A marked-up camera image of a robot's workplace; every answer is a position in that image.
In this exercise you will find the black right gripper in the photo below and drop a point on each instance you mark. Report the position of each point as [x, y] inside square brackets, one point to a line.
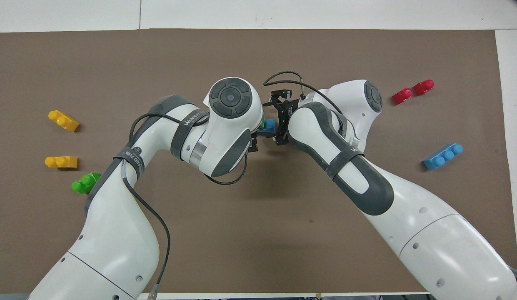
[290, 107]

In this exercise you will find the blue three-stud toy block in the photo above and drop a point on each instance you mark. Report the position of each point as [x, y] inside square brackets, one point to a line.
[268, 126]
[443, 156]

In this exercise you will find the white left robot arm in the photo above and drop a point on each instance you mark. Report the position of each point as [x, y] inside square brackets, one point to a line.
[116, 233]

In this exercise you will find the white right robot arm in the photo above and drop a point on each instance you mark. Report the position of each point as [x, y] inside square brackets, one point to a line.
[429, 233]

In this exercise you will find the red one-stud toy block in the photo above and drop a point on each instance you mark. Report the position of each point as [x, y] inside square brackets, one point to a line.
[402, 96]
[423, 87]

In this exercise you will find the yellow two-stud toy block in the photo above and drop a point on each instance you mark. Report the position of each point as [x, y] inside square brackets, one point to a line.
[64, 121]
[61, 162]

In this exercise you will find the brown table mat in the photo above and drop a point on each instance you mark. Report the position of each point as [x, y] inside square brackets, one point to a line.
[258, 233]

